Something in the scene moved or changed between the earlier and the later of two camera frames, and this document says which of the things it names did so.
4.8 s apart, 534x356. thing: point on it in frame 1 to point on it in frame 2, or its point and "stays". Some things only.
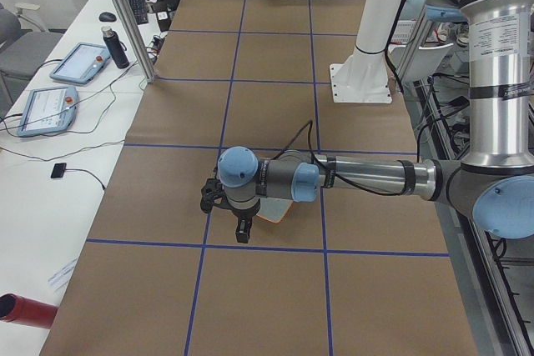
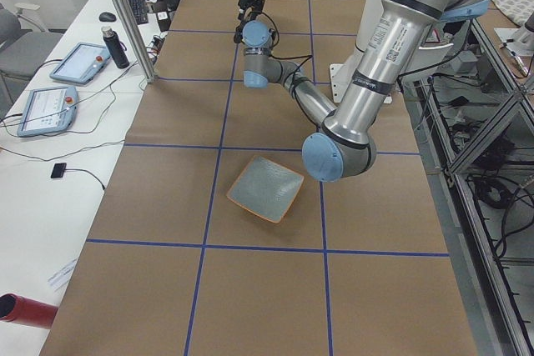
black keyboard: x=138 y=2 stays
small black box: x=58 y=170 stays
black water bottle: x=116 y=47 stays
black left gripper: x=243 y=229 to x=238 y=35
